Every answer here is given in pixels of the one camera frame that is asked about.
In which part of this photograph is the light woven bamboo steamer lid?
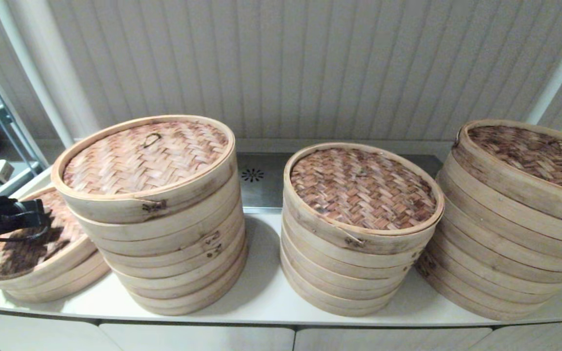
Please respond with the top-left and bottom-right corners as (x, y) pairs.
(0, 188), (99, 292)

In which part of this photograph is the bamboo steamer basket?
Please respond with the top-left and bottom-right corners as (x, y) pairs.
(127, 244), (249, 305)
(420, 273), (552, 322)
(97, 193), (244, 258)
(0, 251), (107, 297)
(114, 229), (248, 292)
(5, 264), (112, 304)
(280, 224), (421, 282)
(443, 154), (562, 248)
(69, 171), (241, 243)
(101, 210), (246, 279)
(281, 263), (399, 318)
(280, 239), (411, 293)
(281, 210), (428, 269)
(425, 229), (562, 286)
(436, 171), (562, 262)
(280, 251), (403, 305)
(417, 249), (562, 304)
(137, 253), (247, 316)
(435, 195), (562, 273)

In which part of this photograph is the tall left steamer stack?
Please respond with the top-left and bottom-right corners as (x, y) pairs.
(51, 115), (237, 225)

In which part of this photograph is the dark woven bamboo steamer lid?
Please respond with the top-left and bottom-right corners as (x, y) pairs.
(282, 142), (445, 255)
(451, 119), (562, 228)

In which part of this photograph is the beige cabinet door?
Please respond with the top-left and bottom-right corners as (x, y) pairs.
(295, 327), (492, 351)
(0, 308), (111, 351)
(100, 322), (295, 351)
(466, 319), (562, 351)

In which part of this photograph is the stainless steel drain panel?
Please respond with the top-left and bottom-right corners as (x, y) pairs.
(236, 154), (443, 215)

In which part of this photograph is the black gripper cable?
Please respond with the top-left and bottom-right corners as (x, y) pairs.
(0, 222), (51, 244)

